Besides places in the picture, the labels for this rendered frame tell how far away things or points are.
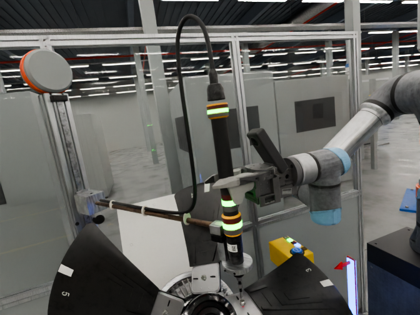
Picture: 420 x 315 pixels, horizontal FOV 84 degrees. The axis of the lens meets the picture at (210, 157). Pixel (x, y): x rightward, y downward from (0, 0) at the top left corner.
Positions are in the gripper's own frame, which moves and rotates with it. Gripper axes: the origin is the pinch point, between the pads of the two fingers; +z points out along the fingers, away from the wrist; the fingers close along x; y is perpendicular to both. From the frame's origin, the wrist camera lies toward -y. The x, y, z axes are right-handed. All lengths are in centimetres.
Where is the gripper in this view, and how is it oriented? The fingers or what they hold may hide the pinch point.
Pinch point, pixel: (213, 180)
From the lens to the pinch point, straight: 49.6
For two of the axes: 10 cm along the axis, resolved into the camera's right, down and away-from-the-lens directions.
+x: -3.4, -1.1, 9.3
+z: -9.3, 1.8, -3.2
